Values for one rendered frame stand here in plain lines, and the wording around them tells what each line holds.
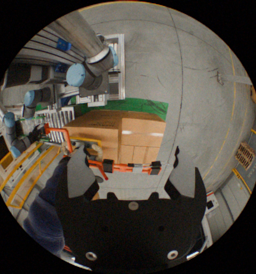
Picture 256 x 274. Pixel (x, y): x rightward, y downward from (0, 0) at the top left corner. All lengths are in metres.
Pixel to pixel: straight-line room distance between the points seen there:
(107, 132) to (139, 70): 1.29
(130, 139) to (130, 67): 1.24
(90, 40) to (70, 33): 0.08
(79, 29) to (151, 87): 1.53
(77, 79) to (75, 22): 0.26
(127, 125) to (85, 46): 1.02
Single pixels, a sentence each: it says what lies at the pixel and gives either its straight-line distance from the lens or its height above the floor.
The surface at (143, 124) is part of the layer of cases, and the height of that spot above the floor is 0.54.
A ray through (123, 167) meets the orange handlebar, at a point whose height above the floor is 1.20.
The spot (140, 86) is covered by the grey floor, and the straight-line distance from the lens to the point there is 1.65.
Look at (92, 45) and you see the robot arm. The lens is 0.36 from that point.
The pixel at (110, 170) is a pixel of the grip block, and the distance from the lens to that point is 0.67.
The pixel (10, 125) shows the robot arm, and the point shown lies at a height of 1.49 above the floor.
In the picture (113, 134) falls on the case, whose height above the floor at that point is 0.94.
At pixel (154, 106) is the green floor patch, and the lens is 1.71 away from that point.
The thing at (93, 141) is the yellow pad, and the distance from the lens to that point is 0.70.
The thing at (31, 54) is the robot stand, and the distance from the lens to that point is 0.50.
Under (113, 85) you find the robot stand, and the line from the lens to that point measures 1.45.
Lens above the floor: 1.63
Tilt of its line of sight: 62 degrees down
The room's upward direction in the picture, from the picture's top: 175 degrees counter-clockwise
